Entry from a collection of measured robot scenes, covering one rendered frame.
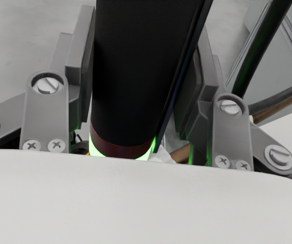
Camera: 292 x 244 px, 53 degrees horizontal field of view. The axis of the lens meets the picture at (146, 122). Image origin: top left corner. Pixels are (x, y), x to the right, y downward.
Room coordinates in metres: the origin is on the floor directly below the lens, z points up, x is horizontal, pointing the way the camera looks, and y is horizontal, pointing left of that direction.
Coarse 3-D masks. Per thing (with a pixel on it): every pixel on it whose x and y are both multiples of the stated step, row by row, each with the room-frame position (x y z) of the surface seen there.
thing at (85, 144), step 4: (84, 140) 0.23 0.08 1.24; (76, 144) 0.23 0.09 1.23; (80, 144) 0.23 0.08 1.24; (84, 144) 0.22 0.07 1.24; (88, 144) 0.22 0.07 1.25; (72, 148) 0.22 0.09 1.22; (76, 148) 0.22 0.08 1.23; (80, 148) 0.22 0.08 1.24; (84, 148) 0.22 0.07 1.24; (88, 148) 0.21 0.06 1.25; (72, 152) 0.22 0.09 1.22; (76, 152) 0.22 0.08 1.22; (80, 152) 0.22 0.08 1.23; (84, 152) 0.22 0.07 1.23
